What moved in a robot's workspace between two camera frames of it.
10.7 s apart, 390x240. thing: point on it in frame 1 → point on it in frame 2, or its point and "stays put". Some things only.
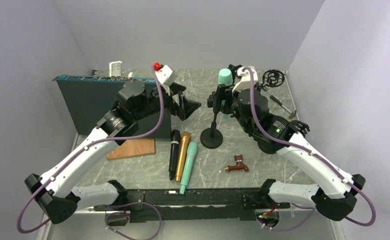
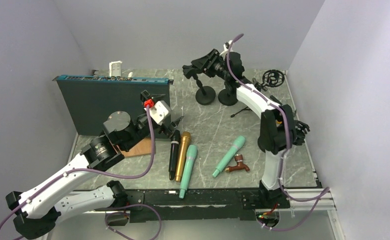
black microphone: [174, 153] stays put
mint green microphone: [192, 148] stays put
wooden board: [133, 147] stays put
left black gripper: [185, 108] → [169, 130]
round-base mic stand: [212, 138] → [204, 96]
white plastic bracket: [115, 68] stays put
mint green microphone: [225, 78] → [238, 143]
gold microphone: [184, 145] stays put
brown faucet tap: [239, 165] stays put
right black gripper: [223, 92] → [204, 62]
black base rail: [146, 206] stays put
